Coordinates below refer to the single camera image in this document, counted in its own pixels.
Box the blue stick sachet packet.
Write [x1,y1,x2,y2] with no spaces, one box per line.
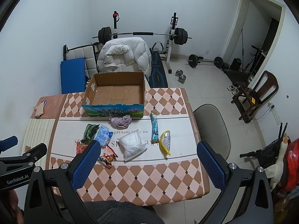
[150,111,159,144]

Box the white puffer jacket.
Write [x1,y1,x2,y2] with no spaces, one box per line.
[97,37,152,79]

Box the checkered pink table mat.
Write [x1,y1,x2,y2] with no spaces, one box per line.
[45,88,210,206]

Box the orange red snack packet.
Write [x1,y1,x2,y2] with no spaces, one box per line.
[98,145,118,169]

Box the red strawberry snack packet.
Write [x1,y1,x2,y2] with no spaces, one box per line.
[76,142,88,155]

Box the small cardboard scrap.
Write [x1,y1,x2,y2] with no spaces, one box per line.
[34,101,47,118]

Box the dark green snack packet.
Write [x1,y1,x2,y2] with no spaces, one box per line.
[81,124,100,145]

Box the barbell on rack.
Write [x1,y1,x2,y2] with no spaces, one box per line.
[93,27,192,45]

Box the beige padded chair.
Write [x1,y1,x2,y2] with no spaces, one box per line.
[63,42,101,79]

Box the purple cloth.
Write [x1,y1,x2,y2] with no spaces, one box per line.
[110,115,132,128]

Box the chrome dumbbell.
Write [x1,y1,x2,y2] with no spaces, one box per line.
[175,69,187,84]

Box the blue folded mat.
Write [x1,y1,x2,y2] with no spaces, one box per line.
[60,57,86,94]

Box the black weight bench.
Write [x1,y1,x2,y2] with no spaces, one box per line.
[149,41,168,88]

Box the yellow silver scrub sponge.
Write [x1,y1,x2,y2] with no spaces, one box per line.
[159,130,171,155]

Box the barbell on floor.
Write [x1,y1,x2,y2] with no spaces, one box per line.
[187,54,224,68]

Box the red plastic bag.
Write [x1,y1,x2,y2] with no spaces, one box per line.
[282,139,299,193]

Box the dark wooden chair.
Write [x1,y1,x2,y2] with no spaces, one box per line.
[231,70,279,123]

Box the open cardboard box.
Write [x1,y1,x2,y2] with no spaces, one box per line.
[82,71,145,118]

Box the white goose plush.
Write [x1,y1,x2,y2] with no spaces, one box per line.
[265,136,289,191]

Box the white soft bag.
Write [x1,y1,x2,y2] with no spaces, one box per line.
[119,130,147,161]

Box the black exercise machine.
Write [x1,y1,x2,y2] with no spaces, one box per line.
[221,45,268,86]

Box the grey round chair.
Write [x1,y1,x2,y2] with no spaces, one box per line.
[193,104,231,160]

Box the light blue tissue pack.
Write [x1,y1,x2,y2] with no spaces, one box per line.
[94,125,113,148]

